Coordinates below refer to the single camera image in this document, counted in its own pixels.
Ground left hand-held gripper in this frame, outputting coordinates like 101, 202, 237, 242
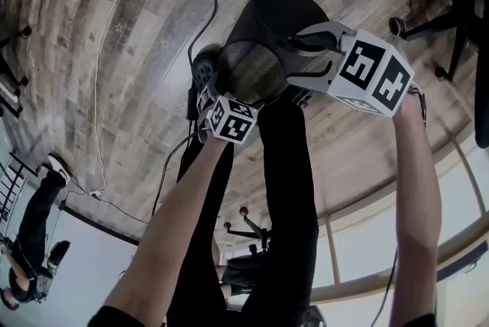
206, 71, 259, 145

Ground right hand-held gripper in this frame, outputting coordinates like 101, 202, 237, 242
286, 20, 416, 117

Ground black mesh waste bin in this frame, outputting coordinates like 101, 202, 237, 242
217, 0, 332, 105

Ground person's right forearm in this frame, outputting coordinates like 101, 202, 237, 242
393, 92, 444, 319

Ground person's left forearm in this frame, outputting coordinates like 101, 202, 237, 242
105, 134, 230, 319

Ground person's left hand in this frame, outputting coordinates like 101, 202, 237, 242
197, 92, 211, 116

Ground person's right black clog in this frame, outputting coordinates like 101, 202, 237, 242
290, 84, 318, 111

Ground person's black trousers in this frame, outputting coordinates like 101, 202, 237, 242
166, 84, 320, 327

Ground black mesh office chair with headrest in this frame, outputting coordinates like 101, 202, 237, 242
389, 0, 489, 149

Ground black and green device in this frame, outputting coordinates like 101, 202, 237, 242
45, 240, 72, 277

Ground person's black shirt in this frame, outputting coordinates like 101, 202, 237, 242
87, 304, 439, 327

